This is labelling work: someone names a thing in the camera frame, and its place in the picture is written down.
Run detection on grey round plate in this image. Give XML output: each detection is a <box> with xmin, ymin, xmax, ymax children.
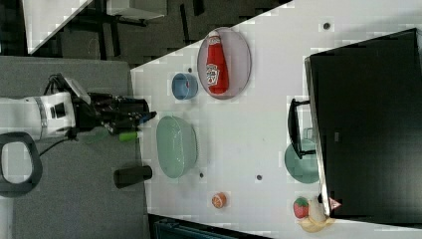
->
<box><xmin>197</xmin><ymin>27</ymin><xmax>252</xmax><ymax>100</ymax></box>

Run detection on green mug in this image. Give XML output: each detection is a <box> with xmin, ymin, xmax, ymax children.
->
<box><xmin>285</xmin><ymin>127</ymin><xmax>319</xmax><ymax>184</ymax></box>

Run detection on red ketchup bottle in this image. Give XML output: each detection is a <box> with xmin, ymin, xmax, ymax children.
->
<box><xmin>206</xmin><ymin>31</ymin><xmax>229</xmax><ymax>95</ymax></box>

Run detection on green plastic strainer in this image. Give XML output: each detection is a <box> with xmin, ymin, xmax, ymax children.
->
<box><xmin>156</xmin><ymin>116</ymin><xmax>198</xmax><ymax>178</ymax></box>

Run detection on blue bowl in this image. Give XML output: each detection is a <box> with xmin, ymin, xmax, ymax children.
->
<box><xmin>171</xmin><ymin>73</ymin><xmax>198</xmax><ymax>101</ymax></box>

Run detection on black loop frame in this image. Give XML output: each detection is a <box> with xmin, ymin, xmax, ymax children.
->
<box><xmin>0</xmin><ymin>132</ymin><xmax>43</xmax><ymax>198</ymax></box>

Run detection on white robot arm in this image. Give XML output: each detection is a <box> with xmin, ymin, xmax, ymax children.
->
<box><xmin>1</xmin><ymin>93</ymin><xmax>156</xmax><ymax>140</ymax></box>

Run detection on orange toy half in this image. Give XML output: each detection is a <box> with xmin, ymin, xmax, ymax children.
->
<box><xmin>211</xmin><ymin>192</ymin><xmax>227</xmax><ymax>209</ymax></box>

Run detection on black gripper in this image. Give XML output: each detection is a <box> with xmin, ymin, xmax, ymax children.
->
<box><xmin>72</xmin><ymin>93</ymin><xmax>157</xmax><ymax>141</ymax></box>

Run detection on yellow toy banana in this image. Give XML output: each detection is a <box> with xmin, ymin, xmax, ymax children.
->
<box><xmin>298</xmin><ymin>197</ymin><xmax>335</xmax><ymax>233</ymax></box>

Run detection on black toaster oven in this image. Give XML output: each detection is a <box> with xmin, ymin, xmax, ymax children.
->
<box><xmin>288</xmin><ymin>28</ymin><xmax>422</xmax><ymax>228</ymax></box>

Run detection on red toy strawberry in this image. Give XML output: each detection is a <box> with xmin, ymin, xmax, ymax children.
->
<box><xmin>293</xmin><ymin>197</ymin><xmax>309</xmax><ymax>219</ymax></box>

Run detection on dark bin at table edge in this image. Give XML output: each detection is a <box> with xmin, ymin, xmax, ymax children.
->
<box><xmin>154</xmin><ymin>220</ymin><xmax>236</xmax><ymax>239</ymax></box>

